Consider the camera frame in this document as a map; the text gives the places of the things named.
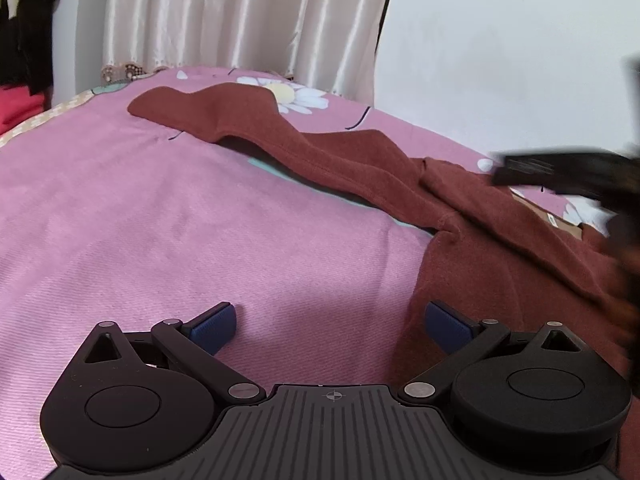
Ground dark red knit garment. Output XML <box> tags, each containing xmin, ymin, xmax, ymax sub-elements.
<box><xmin>127</xmin><ymin>81</ymin><xmax>640</xmax><ymax>480</ymax></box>

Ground dark hanging clothes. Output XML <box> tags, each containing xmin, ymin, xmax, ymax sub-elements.
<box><xmin>1</xmin><ymin>0</ymin><xmax>58</xmax><ymax>94</ymax></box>

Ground pink floral bed sheet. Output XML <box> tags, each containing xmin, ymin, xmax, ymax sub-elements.
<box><xmin>0</xmin><ymin>64</ymin><xmax>622</xmax><ymax>480</ymax></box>

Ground red cloth at edge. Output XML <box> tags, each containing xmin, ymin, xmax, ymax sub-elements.
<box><xmin>0</xmin><ymin>86</ymin><xmax>50</xmax><ymax>133</ymax></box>

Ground cream satin curtain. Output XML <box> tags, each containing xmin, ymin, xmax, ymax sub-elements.
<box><xmin>102</xmin><ymin>0</ymin><xmax>387</xmax><ymax>104</ymax></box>

